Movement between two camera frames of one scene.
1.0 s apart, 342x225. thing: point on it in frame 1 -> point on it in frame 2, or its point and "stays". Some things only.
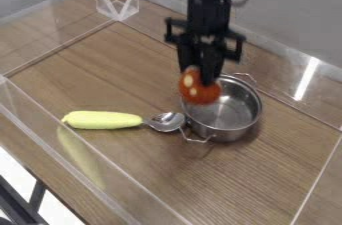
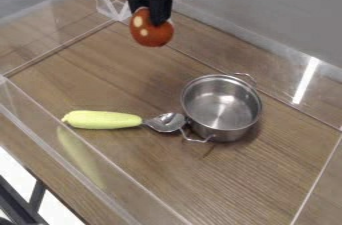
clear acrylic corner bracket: x=116 y=9 stays
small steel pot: x=228 y=118 stays
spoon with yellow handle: x=105 y=120 stays
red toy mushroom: x=195 y=90 -> x=147 y=34
